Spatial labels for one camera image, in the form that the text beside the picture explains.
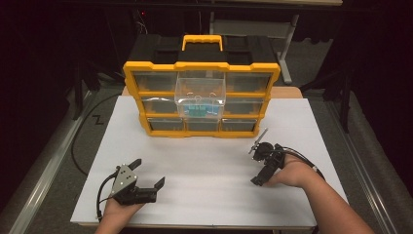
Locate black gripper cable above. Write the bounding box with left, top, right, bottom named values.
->
left=95, top=172, right=118, bottom=222
left=276, top=145, right=325, bottom=181

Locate yellow black organizer cabinet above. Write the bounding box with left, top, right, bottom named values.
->
left=122, top=34, right=282, bottom=139

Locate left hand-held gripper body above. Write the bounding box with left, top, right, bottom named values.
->
left=110, top=164, right=159, bottom=206

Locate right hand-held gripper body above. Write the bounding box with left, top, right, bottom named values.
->
left=247, top=127, right=287, bottom=176

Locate metal floor rail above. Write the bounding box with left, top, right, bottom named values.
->
left=8, top=91, right=94, bottom=234
left=325, top=100, right=394, bottom=234

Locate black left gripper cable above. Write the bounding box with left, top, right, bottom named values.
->
left=95, top=172, right=118, bottom=222

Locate black stand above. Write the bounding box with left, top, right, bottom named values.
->
left=72, top=61, right=101, bottom=121
left=300, top=71, right=354, bottom=135

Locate grey metal frame stand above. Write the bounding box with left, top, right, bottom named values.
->
left=208, top=11, right=301, bottom=86

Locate clear plastic drawer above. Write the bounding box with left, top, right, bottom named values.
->
left=173, top=77, right=227, bottom=120

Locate person's left hand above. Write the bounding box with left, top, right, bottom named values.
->
left=102, top=198, right=145, bottom=227

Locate white foam board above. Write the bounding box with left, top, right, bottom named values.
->
left=70, top=96, right=349, bottom=228

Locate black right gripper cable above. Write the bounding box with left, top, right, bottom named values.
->
left=276, top=145, right=325, bottom=181

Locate person's right hand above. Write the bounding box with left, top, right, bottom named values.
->
left=264, top=154, right=320, bottom=189

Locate black floor cable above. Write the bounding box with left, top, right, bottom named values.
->
left=70, top=92, right=123, bottom=177

